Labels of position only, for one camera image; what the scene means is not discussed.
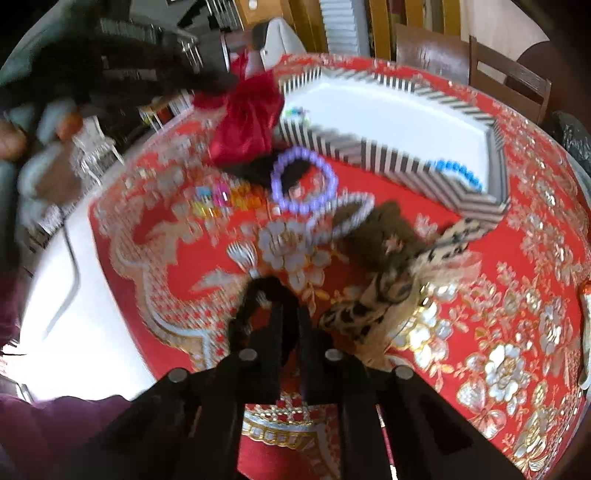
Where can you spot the black plastic bag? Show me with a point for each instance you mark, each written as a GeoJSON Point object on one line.
{"type": "Point", "coordinates": [572, 138]}

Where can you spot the leopard print bow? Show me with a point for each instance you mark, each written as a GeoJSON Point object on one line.
{"type": "Point", "coordinates": [388, 295]}

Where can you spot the brown scrunchie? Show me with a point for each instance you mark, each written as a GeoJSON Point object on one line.
{"type": "Point", "coordinates": [383, 230]}

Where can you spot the pink plastic hair clip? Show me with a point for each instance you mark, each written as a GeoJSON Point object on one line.
{"type": "Point", "coordinates": [219, 196]}

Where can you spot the black white striped box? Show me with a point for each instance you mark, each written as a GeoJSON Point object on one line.
{"type": "Point", "coordinates": [415, 115]}

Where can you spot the brown chair back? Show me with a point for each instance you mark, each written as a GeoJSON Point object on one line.
{"type": "Point", "coordinates": [429, 50]}

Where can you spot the white ribbed panel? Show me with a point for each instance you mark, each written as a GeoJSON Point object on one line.
{"type": "Point", "coordinates": [339, 27]}

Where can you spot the black wavy scrunchie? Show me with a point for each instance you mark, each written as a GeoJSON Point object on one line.
{"type": "Point", "coordinates": [258, 284]}

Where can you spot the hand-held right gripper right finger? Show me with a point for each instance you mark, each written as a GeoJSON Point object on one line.
{"type": "Point", "coordinates": [311, 350]}

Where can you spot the slatted wooden chair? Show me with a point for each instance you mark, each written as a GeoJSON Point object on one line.
{"type": "Point", "coordinates": [508, 74]}

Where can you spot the person's maroon clothing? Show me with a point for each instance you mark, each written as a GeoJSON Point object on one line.
{"type": "Point", "coordinates": [46, 438]}

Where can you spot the orange bead flower ornament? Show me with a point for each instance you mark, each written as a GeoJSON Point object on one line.
{"type": "Point", "coordinates": [242, 198]}

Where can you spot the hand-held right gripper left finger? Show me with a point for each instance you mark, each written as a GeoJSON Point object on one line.
{"type": "Point", "coordinates": [270, 350]}

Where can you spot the red velvet bow headband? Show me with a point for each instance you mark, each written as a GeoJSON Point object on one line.
{"type": "Point", "coordinates": [249, 120]}

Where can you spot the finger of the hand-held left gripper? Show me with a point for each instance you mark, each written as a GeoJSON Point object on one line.
{"type": "Point", "coordinates": [219, 83]}

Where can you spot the red floral tablecloth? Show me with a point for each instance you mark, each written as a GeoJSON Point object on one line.
{"type": "Point", "coordinates": [508, 277]}

